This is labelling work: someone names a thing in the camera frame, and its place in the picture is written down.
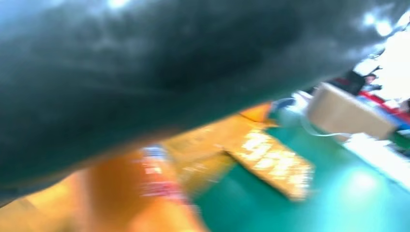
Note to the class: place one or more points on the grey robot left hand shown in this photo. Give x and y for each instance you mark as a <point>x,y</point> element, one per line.
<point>128,64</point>

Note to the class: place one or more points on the yellow taped sheet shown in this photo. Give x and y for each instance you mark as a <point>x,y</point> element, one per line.
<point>262,157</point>

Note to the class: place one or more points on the cardboard box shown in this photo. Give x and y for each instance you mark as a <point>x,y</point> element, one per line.
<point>346,112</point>

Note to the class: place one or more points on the green table board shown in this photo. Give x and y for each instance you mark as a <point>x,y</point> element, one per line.
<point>336,198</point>

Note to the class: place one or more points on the orange detergent bottle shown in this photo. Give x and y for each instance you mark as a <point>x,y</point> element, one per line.
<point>112,195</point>

